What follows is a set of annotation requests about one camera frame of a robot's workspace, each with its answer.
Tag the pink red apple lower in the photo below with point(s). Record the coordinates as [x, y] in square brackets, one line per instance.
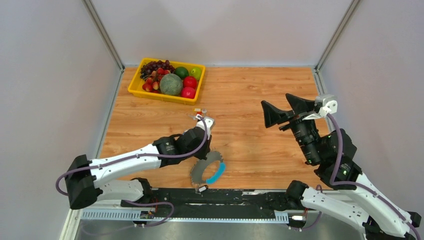
[188, 92]

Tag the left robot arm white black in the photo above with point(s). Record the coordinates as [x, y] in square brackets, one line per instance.
[89, 181]

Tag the red apple upper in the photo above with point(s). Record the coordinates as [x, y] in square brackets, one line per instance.
[190, 82]

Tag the left corner aluminium post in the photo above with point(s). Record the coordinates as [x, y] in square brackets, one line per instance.
[95, 17]

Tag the green netted melon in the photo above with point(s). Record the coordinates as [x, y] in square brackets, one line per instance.
[171, 84]

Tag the corner aluminium post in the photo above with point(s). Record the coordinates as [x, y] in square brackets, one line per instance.
[95, 17]
[350, 11]

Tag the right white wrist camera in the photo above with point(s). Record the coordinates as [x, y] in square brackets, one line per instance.
[323, 105]

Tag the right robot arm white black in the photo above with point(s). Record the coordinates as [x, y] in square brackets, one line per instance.
[331, 151]

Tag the dark green lime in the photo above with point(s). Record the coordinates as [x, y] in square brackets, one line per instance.
[181, 72]

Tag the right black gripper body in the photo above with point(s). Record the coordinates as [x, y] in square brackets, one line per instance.
[299, 127]

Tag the yellow plastic fruit tray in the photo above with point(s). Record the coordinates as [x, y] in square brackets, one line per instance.
[135, 86]

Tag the right corner aluminium post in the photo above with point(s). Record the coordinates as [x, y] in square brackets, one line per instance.
[350, 11]

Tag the red tag key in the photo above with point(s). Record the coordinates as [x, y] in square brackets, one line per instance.
[195, 115]

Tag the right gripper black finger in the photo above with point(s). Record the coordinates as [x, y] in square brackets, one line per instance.
[274, 116]
[300, 105]

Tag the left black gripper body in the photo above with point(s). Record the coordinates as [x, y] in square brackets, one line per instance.
[202, 153]

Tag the dark purple grape bunch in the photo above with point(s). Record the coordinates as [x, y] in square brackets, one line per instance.
[156, 68]

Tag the small red peaches cluster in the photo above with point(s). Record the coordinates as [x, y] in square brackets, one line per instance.
[152, 79]

